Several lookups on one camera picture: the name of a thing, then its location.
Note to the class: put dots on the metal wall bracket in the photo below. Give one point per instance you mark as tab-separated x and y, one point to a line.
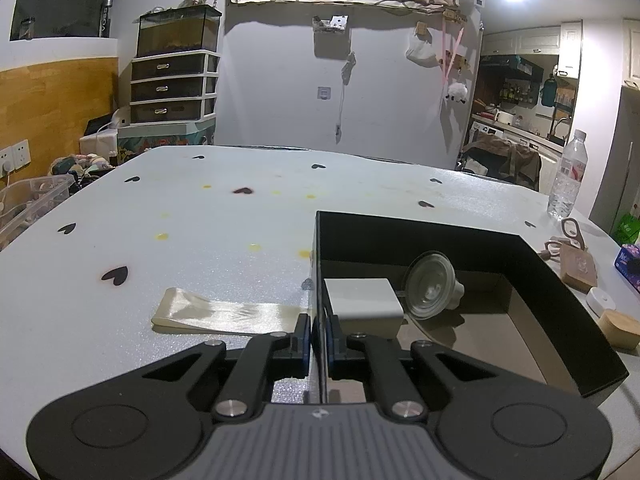
331	22

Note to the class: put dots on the brown cloth on chair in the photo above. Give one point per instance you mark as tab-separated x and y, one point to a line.
500	157

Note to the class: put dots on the white wall outlet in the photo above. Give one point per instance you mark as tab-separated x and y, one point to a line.
15	156

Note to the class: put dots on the green bag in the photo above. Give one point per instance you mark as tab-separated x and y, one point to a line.
627	230

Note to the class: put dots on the round wooden lid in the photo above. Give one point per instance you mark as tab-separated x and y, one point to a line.
620	329

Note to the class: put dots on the brown wooden block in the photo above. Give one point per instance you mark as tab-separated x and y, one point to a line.
577	267

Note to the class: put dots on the dark window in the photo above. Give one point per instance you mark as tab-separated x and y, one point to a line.
60	0

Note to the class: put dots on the white round puck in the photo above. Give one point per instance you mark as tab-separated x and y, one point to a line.
601	301

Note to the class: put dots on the glass terrarium tank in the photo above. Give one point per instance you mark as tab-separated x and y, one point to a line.
175	32

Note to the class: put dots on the white rectangular block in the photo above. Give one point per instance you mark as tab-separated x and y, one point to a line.
360	300

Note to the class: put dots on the pile of plush toys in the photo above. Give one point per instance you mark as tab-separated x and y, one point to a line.
80	167

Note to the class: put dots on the teal hanging bottle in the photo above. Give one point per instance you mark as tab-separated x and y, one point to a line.
548	91

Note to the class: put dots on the black cardboard box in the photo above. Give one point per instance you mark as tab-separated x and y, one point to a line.
450	240

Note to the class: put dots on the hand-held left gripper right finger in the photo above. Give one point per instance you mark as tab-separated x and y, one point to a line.
330	342

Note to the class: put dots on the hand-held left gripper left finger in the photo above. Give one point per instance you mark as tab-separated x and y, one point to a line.
303	341

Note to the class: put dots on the small wall socket plate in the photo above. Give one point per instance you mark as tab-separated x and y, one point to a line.
323	92

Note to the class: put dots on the clear plastic storage bin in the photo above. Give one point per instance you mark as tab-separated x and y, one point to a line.
30	205

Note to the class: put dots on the pink ribbon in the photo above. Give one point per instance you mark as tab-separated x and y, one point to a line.
446	55

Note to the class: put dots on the white plush sheep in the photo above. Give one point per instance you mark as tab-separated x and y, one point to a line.
457	91

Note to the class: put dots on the white washing machine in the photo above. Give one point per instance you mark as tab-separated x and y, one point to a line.
487	132

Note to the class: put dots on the white kitchen wall cabinets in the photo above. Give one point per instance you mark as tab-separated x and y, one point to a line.
530	40

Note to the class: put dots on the purple floral tissue box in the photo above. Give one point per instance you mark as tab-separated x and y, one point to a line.
629	265

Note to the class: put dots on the white hanging bag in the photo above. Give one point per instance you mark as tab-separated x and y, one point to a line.
422	52

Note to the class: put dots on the clear plastic water bottle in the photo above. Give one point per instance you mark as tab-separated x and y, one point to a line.
567	180

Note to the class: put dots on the white plastic drawer cabinet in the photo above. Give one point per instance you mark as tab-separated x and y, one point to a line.
170	87

